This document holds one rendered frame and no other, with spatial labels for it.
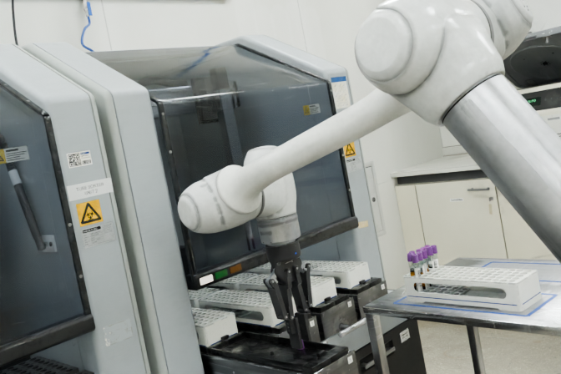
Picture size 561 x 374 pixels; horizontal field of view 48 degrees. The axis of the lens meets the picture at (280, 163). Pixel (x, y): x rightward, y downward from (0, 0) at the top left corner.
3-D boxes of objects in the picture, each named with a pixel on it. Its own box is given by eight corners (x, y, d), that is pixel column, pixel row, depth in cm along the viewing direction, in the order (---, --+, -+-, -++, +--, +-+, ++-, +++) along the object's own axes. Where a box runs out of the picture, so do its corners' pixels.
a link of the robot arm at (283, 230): (247, 221, 138) (253, 248, 138) (276, 220, 132) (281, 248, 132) (276, 212, 144) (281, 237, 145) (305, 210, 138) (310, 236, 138)
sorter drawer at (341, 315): (173, 318, 210) (168, 292, 210) (205, 305, 220) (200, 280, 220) (338, 342, 158) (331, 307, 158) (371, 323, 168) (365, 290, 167)
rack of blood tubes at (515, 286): (406, 300, 154) (401, 276, 153) (429, 288, 160) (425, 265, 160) (522, 311, 131) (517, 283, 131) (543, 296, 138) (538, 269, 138)
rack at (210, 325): (141, 338, 170) (137, 316, 170) (172, 325, 177) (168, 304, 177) (209, 352, 149) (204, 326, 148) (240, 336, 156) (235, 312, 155)
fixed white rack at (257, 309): (201, 321, 176) (196, 300, 175) (228, 310, 183) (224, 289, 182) (274, 331, 154) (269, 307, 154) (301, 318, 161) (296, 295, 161)
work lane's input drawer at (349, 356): (133, 364, 172) (127, 331, 171) (174, 345, 181) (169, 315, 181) (335, 416, 119) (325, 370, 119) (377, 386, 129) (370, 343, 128)
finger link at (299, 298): (281, 266, 140) (285, 264, 141) (295, 312, 142) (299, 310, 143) (294, 267, 138) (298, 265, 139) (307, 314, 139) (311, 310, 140)
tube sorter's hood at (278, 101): (90, 281, 180) (44, 62, 177) (245, 229, 222) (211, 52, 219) (197, 290, 143) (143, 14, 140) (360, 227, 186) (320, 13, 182)
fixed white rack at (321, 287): (241, 304, 186) (237, 283, 186) (265, 293, 193) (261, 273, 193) (315, 311, 165) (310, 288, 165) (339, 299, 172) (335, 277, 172)
